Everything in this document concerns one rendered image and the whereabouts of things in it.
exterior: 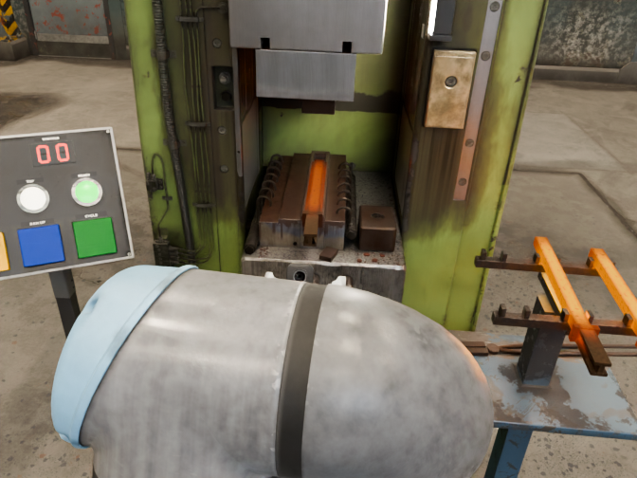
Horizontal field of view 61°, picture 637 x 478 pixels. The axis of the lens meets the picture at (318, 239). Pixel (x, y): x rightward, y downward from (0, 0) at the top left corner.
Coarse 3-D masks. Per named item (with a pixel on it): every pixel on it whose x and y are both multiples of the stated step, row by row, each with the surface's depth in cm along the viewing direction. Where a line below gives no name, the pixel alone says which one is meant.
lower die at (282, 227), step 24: (288, 168) 154; (336, 168) 152; (288, 192) 138; (336, 192) 138; (264, 216) 128; (288, 216) 126; (336, 216) 127; (264, 240) 128; (288, 240) 128; (336, 240) 127
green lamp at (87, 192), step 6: (78, 186) 110; (84, 186) 111; (90, 186) 111; (96, 186) 112; (78, 192) 110; (84, 192) 111; (90, 192) 111; (96, 192) 112; (78, 198) 110; (84, 198) 111; (90, 198) 111; (96, 198) 112
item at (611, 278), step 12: (600, 252) 125; (600, 264) 121; (612, 264) 121; (612, 276) 116; (612, 288) 114; (624, 288) 112; (624, 300) 109; (636, 300) 109; (624, 312) 108; (636, 312) 105; (636, 324) 103
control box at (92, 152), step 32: (96, 128) 112; (0, 160) 106; (32, 160) 108; (96, 160) 112; (0, 192) 106; (64, 192) 110; (0, 224) 106; (32, 224) 108; (64, 224) 110; (128, 224) 114; (96, 256) 112; (128, 256) 114
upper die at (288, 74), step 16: (256, 48) 107; (256, 64) 108; (272, 64) 108; (288, 64) 108; (304, 64) 108; (320, 64) 107; (336, 64) 107; (352, 64) 107; (256, 80) 110; (272, 80) 109; (288, 80) 109; (304, 80) 109; (320, 80) 109; (336, 80) 109; (352, 80) 109; (272, 96) 111; (288, 96) 111; (304, 96) 111; (320, 96) 110; (336, 96) 110; (352, 96) 110
